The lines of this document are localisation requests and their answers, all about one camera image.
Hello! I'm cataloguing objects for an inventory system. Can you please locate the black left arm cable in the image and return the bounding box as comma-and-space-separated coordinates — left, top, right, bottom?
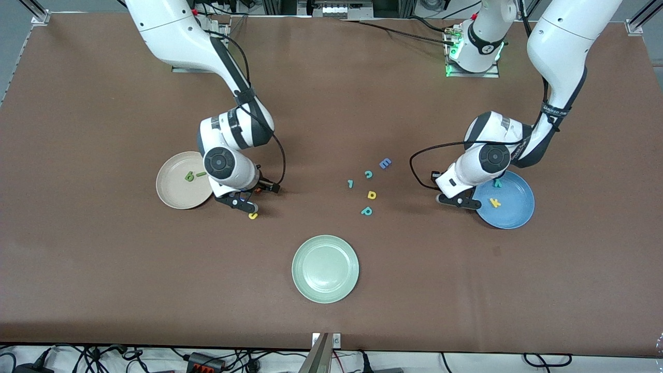
409, 73, 563, 191

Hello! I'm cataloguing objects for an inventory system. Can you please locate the short black table cable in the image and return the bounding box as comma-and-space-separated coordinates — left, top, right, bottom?
409, 16, 447, 33

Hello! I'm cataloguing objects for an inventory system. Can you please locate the blue round plate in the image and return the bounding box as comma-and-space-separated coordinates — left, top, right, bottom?
471, 169, 535, 229

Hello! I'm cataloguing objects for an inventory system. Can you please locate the black looped floor cable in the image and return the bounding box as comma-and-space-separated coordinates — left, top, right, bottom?
522, 352, 573, 369

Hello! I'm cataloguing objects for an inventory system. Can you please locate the beige round plate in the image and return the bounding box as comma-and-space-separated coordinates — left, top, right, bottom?
155, 151, 215, 210

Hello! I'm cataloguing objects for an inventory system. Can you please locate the grey equipment box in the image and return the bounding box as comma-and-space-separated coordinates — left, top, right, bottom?
298, 0, 374, 20

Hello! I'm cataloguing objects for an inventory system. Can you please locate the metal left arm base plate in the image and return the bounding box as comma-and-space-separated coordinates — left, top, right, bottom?
444, 23, 501, 79

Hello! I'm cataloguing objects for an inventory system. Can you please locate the aluminium profile bar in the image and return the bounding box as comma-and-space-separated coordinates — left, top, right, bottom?
298, 332, 335, 373

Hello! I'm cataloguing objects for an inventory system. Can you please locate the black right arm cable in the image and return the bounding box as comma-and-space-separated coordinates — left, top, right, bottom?
205, 26, 286, 188

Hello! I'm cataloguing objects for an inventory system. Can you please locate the brown table mat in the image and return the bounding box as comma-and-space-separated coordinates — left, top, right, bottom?
0, 11, 663, 358

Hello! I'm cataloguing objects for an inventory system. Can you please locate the long black table cable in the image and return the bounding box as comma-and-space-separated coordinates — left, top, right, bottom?
339, 18, 456, 46

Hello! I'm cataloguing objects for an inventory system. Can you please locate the aluminium frame post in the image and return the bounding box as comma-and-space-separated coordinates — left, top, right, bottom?
18, 0, 51, 26
625, 0, 663, 36

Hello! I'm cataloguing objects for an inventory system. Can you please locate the black red power strip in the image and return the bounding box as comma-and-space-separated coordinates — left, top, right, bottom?
185, 352, 226, 373

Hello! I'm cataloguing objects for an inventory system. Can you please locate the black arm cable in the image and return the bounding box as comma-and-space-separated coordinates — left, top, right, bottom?
409, 73, 563, 191
205, 26, 286, 188

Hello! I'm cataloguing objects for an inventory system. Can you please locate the pale green round plate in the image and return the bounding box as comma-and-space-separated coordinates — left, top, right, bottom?
292, 235, 360, 304

